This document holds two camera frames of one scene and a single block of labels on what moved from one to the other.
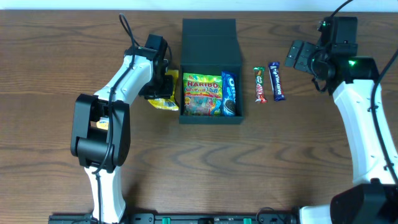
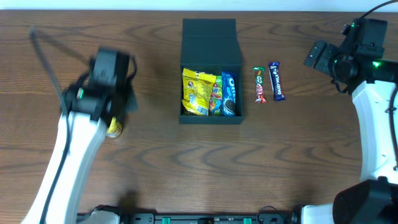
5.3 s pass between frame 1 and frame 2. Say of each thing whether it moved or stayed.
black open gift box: stayed
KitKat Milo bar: stayed
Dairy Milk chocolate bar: stayed
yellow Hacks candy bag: moved
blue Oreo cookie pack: stayed
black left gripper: moved
